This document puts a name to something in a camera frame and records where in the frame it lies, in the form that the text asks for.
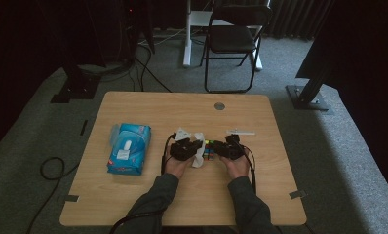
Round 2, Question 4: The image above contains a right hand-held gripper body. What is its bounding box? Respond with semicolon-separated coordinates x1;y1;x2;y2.
221;129;256;161

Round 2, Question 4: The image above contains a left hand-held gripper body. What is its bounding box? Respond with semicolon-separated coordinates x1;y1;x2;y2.
169;127;196;162

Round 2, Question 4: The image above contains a colourful puzzle cube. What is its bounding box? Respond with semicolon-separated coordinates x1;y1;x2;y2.
203;139;215;161

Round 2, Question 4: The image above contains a white wet wipe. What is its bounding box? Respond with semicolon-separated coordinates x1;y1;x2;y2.
191;132;206;169

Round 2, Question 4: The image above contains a blue wet wipe pack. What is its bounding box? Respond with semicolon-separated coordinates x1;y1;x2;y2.
106;122;152;176

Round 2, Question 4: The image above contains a person's left hand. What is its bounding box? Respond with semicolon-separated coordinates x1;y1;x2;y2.
164;154;192;179

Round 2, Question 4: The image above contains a person's right hand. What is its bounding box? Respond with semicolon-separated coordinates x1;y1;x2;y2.
221;155;251;180

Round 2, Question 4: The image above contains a black metal stand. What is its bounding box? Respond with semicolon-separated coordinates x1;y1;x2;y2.
285;32;334;115

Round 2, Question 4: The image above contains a black folding chair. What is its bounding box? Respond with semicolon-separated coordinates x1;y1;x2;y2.
200;4;274;95

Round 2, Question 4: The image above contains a black equipment rack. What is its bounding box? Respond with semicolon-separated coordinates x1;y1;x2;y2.
117;0;156;66

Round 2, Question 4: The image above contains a dark curtain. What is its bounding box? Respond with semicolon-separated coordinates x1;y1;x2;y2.
266;0;332;42

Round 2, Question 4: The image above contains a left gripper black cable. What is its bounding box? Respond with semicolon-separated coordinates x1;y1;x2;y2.
108;131;178;234

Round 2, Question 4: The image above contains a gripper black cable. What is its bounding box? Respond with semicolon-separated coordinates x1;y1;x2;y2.
242;144;258;196
108;131;178;234

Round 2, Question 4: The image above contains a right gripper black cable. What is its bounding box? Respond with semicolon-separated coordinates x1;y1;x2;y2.
242;144;258;196

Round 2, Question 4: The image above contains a white floor cable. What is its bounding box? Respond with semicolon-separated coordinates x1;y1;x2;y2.
139;27;187;47

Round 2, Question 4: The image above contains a black stand base plate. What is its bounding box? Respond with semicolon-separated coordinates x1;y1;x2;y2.
50;64;102;105

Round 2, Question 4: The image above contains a black floor cable loop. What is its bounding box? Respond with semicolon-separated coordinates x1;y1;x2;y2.
25;156;81;234

